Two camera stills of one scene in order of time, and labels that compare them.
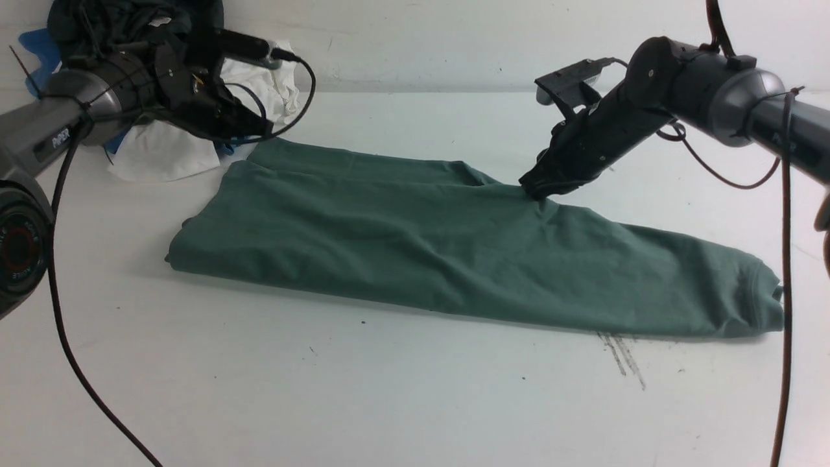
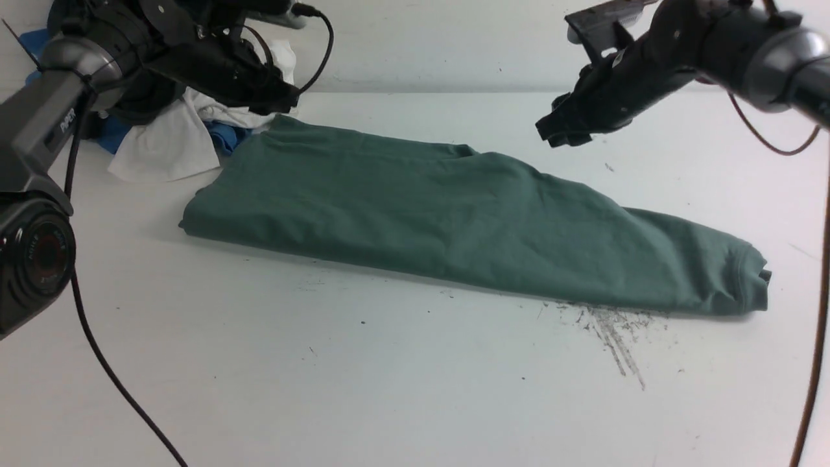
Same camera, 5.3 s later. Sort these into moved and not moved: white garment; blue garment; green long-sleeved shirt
Moved: green long-sleeved shirt
Not moved: blue garment; white garment
